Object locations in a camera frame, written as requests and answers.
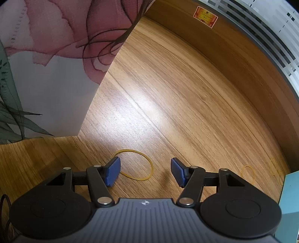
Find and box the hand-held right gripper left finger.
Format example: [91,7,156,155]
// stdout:
[45,156,121,207]

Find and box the teal box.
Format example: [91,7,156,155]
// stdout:
[276,170,299,243]

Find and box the floral white shopping bag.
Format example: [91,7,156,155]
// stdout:
[0,0,155,146]

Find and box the black cable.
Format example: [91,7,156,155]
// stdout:
[0,193,13,242]

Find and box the striped glass partition with label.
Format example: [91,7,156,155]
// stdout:
[142,0,299,165]

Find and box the red gold label sticker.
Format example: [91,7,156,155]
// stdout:
[193,6,218,29]

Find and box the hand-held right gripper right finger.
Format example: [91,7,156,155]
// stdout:
[170,157,247,207]

